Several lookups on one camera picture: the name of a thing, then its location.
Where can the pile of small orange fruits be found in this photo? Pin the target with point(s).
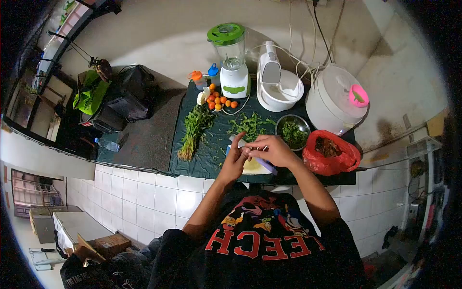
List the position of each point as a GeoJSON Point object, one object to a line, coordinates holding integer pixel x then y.
{"type": "Point", "coordinates": [218, 100]}

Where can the pile of picked green leaves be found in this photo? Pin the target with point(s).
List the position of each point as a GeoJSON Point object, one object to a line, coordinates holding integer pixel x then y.
{"type": "Point", "coordinates": [249, 124]}

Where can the red plastic bag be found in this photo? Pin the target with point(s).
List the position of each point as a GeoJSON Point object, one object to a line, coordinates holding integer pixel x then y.
{"type": "Point", "coordinates": [337, 159]}

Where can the black bag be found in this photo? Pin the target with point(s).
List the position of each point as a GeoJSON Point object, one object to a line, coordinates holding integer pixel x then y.
{"type": "Point", "coordinates": [131, 90]}

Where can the white low cabinet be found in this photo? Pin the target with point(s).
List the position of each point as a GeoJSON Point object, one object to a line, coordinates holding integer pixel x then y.
{"type": "Point", "coordinates": [77, 225]}

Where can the clear plastic water bottle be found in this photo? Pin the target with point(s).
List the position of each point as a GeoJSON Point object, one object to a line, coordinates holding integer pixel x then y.
{"type": "Point", "coordinates": [108, 144]}

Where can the cluttered shelf rack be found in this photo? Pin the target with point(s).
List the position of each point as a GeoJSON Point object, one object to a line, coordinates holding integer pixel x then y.
{"type": "Point", "coordinates": [426, 195]}

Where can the kitchen knife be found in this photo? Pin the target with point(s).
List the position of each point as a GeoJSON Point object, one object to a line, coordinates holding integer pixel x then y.
{"type": "Point", "coordinates": [236, 141]}

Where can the person's right fingers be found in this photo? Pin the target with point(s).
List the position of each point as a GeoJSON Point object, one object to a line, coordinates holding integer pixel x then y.
{"type": "Point", "coordinates": [258, 144]}

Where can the pale cutting board purple rim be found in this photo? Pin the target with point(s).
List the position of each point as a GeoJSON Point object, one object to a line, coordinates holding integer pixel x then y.
{"type": "Point", "coordinates": [254, 167]}

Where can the dark green table cloth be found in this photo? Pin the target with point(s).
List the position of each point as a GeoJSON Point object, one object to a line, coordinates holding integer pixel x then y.
{"type": "Point", "coordinates": [213, 155]}

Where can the person's left fingers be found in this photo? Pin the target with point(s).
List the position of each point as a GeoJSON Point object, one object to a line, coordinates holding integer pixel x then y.
{"type": "Point", "coordinates": [239, 141]}

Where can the chopped greens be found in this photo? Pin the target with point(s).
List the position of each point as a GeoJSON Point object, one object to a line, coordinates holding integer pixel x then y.
{"type": "Point", "coordinates": [294, 134]}

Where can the dark grey textured mat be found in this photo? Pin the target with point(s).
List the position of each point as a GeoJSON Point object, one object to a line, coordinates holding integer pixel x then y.
{"type": "Point", "coordinates": [148, 141]}

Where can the person's body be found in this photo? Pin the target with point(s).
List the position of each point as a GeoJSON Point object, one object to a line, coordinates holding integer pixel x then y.
{"type": "Point", "coordinates": [263, 249]}

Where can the grey metal box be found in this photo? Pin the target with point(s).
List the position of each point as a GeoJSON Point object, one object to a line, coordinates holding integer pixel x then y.
{"type": "Point", "coordinates": [43, 225]}

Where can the person's left hand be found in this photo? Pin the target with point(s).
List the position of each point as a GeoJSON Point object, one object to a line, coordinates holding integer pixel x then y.
{"type": "Point", "coordinates": [231, 164]}

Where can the cardboard boxes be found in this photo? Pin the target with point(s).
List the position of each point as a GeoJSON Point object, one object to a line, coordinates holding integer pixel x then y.
{"type": "Point", "coordinates": [108, 244]}

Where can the bunch of green stalks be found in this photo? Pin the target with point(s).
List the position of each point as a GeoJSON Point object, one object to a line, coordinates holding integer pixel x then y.
{"type": "Point", "coordinates": [194, 126]}

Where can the green shopping bag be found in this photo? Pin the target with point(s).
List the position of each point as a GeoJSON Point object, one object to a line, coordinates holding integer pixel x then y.
{"type": "Point", "coordinates": [90, 94]}

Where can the metal bowl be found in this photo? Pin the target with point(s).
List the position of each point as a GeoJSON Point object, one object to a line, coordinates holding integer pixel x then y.
{"type": "Point", "coordinates": [279, 124]}

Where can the white garlic bulb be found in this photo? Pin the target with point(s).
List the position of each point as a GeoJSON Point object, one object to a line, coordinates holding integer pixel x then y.
{"type": "Point", "coordinates": [203, 96]}

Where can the white stand mixer with bowl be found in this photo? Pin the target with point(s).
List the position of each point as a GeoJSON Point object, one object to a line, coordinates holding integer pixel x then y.
{"type": "Point", "coordinates": [278, 90]}

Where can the person's right hand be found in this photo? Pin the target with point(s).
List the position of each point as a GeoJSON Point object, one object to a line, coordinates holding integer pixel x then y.
{"type": "Point", "coordinates": [278, 151]}

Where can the white rice cooker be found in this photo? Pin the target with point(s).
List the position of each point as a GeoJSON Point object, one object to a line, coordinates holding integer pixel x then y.
{"type": "Point", "coordinates": [330, 99]}

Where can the small bottle orange cap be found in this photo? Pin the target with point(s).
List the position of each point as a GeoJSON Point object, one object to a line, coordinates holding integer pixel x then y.
{"type": "Point", "coordinates": [198, 78]}

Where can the black printed backpack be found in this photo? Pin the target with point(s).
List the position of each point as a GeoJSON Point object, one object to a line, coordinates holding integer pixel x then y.
{"type": "Point", "coordinates": [108, 271]}

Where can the small bottle blue cap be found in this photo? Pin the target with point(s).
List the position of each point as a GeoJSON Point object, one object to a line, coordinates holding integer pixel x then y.
{"type": "Point", "coordinates": [214, 72]}

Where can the pink round lid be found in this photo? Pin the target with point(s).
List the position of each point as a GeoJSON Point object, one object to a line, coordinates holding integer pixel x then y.
{"type": "Point", "coordinates": [358, 95]}

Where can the blender with green lid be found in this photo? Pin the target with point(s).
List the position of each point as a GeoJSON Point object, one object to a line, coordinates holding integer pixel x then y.
{"type": "Point", "coordinates": [232, 72]}

